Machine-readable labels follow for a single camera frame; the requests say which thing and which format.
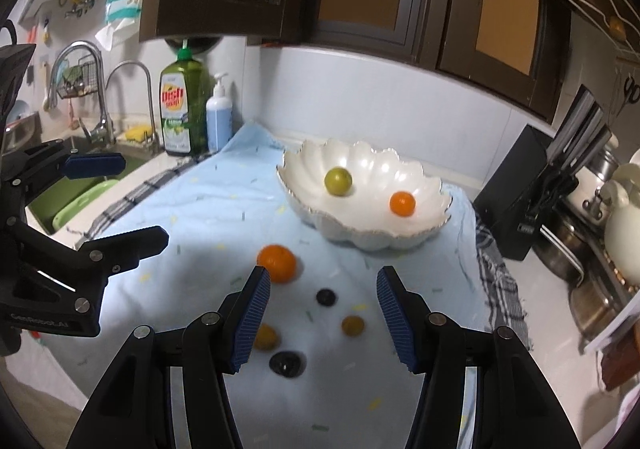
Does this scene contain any steel spring faucet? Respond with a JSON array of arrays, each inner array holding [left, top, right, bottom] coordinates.
[[50, 42, 117, 148]]

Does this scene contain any steel gooseneck faucet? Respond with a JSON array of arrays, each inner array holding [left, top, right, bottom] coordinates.
[[106, 60, 163, 155]]

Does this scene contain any cream ceramic kettle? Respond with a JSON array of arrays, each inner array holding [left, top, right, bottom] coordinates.
[[602, 164, 640, 287]]

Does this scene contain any light green plastic basin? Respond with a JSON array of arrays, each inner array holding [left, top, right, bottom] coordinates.
[[52, 179, 121, 231]]

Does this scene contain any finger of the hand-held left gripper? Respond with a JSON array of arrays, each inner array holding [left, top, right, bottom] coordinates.
[[2, 139, 127, 200], [75, 225, 170, 290]]

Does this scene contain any white blue pump bottle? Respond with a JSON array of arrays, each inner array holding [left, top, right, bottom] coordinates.
[[206, 72, 234, 153]]

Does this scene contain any green dish soap bottle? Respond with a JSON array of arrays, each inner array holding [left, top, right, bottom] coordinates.
[[160, 36, 211, 157]]

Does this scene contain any black wire wall basket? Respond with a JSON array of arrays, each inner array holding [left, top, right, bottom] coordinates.
[[55, 54, 98, 100]]

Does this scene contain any large orange tangerine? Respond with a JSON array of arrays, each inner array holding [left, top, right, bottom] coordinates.
[[256, 244, 298, 285]]

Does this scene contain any light blue speckled cloth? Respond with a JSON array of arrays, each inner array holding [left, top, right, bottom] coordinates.
[[75, 122, 493, 449]]

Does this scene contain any steel stockpot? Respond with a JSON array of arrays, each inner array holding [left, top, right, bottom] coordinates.
[[565, 136, 621, 220]]

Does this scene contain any black knife block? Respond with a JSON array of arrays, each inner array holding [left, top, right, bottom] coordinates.
[[472, 124, 561, 262]]

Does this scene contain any white shell-shaped bowl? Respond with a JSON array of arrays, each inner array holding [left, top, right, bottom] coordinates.
[[276, 138, 453, 251]]

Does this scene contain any steel cooking pot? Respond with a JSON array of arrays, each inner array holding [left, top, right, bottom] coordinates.
[[537, 214, 586, 280], [570, 274, 626, 335]]

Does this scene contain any row of steel knife handles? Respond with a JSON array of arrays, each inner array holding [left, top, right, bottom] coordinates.
[[547, 84, 613, 180]]

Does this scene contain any small orange kumquat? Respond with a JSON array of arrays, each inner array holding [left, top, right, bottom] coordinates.
[[389, 190, 416, 218]]

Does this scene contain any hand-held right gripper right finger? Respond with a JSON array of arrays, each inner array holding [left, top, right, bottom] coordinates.
[[376, 265, 583, 449]]

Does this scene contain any kitchen sink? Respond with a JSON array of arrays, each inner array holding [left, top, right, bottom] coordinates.
[[22, 136, 166, 237]]

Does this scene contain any steel bowl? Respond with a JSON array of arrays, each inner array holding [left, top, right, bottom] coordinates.
[[2, 102, 41, 145]]

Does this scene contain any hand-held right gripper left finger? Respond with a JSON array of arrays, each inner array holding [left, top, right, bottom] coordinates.
[[65, 265, 273, 449]]

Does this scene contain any green round fruit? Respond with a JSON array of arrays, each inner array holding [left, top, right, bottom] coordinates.
[[324, 167, 353, 198]]

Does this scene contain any grey checkered cloth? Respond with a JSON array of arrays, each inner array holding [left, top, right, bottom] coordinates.
[[75, 156, 536, 355]]

